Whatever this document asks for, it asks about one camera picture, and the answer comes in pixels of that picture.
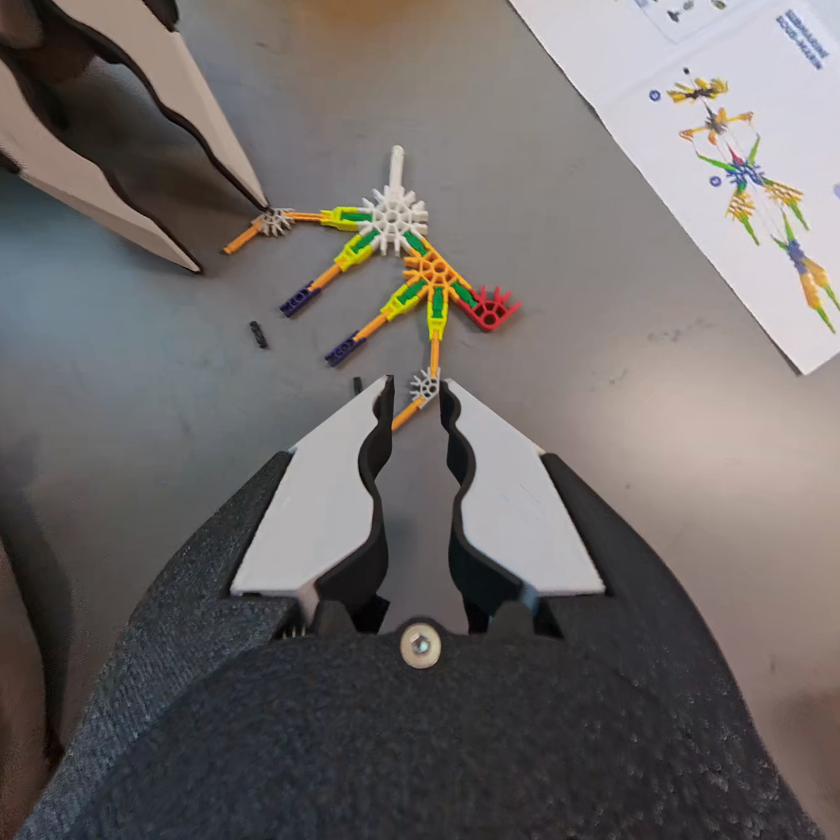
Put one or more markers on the grey desk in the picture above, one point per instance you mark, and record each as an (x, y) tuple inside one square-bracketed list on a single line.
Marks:
[(590, 394)]

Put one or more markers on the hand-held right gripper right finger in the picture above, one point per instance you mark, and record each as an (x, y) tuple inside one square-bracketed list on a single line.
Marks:
[(525, 525)]

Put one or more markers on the short orange rod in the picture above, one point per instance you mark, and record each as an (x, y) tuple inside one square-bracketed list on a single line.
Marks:
[(407, 415), (239, 241)]

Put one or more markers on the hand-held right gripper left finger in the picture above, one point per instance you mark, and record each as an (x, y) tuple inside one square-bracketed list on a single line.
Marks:
[(302, 525)]

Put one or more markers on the small grey connector piece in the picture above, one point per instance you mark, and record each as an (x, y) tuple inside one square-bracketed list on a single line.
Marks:
[(275, 223), (423, 386)]

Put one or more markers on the beige jacket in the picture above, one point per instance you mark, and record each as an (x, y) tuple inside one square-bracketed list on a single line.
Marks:
[(16, 689)]

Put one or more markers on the colourful construction toy model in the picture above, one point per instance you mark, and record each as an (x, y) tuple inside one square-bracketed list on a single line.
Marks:
[(358, 216)]

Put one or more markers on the white folded instruction sheet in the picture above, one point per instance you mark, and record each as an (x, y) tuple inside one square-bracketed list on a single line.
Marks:
[(590, 39)]

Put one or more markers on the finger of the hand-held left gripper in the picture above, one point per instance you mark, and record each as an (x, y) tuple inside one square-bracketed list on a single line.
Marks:
[(177, 79), (65, 177)]

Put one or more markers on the small purple connector piece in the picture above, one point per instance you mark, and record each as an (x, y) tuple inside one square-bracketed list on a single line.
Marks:
[(298, 300), (344, 349)]

